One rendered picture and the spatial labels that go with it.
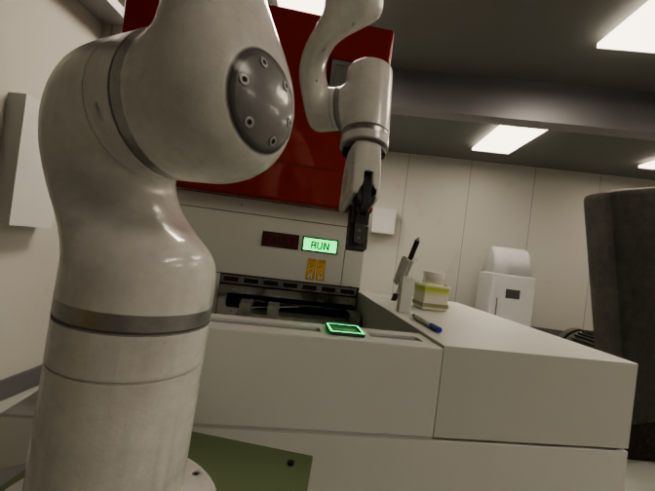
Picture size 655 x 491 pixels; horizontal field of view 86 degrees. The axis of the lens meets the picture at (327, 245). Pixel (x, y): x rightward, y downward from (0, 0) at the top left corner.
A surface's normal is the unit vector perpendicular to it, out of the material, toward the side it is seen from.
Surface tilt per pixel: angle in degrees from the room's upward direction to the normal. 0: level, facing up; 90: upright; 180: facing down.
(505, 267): 71
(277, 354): 90
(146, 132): 131
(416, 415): 90
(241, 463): 2
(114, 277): 85
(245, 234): 90
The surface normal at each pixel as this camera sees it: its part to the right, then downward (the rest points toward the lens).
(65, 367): -0.23, -0.03
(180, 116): -0.14, 0.45
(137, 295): 0.44, 0.06
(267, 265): 0.13, 0.00
